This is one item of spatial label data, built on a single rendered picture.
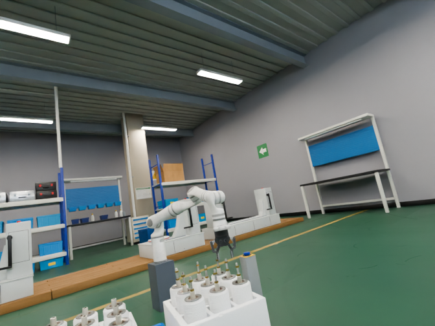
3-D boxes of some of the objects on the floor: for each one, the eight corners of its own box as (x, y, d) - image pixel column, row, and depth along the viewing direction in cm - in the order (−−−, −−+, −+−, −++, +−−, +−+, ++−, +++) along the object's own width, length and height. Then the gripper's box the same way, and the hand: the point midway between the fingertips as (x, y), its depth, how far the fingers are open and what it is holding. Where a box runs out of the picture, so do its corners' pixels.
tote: (139, 246, 575) (137, 229, 581) (155, 242, 602) (153, 226, 609) (149, 246, 539) (147, 229, 545) (165, 242, 567) (163, 226, 573)
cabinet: (127, 244, 664) (124, 218, 676) (144, 240, 693) (141, 216, 705) (134, 244, 620) (131, 217, 632) (151, 240, 649) (148, 215, 661)
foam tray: (167, 338, 125) (162, 301, 128) (232, 312, 142) (227, 279, 145) (190, 381, 90) (183, 329, 94) (273, 340, 107) (265, 297, 110)
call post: (248, 313, 137) (239, 256, 142) (259, 308, 140) (248, 253, 145) (256, 317, 131) (245, 257, 136) (266, 313, 134) (255, 255, 139)
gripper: (232, 224, 135) (237, 255, 132) (206, 229, 132) (210, 260, 130) (235, 226, 127) (241, 257, 125) (207, 231, 125) (212, 263, 122)
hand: (225, 256), depth 127 cm, fingers open, 6 cm apart
